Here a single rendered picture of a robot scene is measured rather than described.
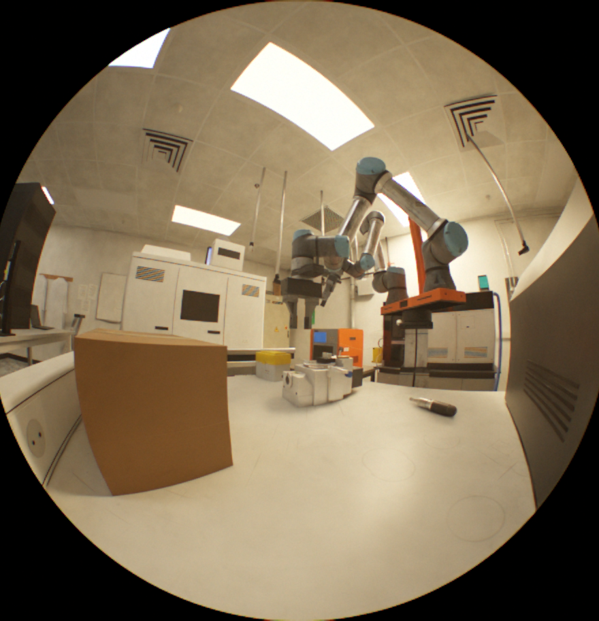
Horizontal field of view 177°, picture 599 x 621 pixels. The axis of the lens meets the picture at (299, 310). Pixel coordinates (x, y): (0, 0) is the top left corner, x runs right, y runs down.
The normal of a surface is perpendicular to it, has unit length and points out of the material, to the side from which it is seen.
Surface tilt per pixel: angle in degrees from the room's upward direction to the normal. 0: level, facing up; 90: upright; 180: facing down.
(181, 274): 90
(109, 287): 90
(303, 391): 90
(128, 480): 90
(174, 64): 180
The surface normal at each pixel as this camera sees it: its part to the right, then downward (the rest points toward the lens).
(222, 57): -0.04, 0.99
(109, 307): 0.66, -0.07
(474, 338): -0.75, -0.11
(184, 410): 0.80, -0.04
